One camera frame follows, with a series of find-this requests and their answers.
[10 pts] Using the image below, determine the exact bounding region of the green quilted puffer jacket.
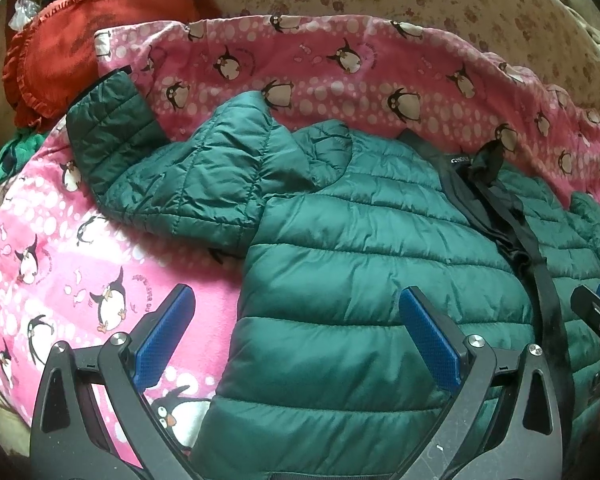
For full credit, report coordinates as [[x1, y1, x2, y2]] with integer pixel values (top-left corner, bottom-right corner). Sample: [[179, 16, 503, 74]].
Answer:
[[66, 70, 600, 479]]

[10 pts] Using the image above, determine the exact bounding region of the pink penguin fleece blanket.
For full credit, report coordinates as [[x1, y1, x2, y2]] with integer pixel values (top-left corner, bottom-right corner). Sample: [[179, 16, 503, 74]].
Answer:
[[0, 16, 600, 479]]

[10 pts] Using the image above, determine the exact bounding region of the green cloth at bedside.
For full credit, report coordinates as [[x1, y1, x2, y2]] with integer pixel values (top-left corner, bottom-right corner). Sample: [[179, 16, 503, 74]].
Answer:
[[0, 128, 48, 185]]

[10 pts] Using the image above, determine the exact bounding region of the red ruffled pillow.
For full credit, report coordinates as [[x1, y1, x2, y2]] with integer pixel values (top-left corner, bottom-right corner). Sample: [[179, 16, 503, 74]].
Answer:
[[2, 0, 221, 131]]

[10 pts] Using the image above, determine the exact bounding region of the clear plastic bag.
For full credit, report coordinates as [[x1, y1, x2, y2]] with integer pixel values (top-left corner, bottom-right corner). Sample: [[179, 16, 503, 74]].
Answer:
[[8, 0, 41, 32]]

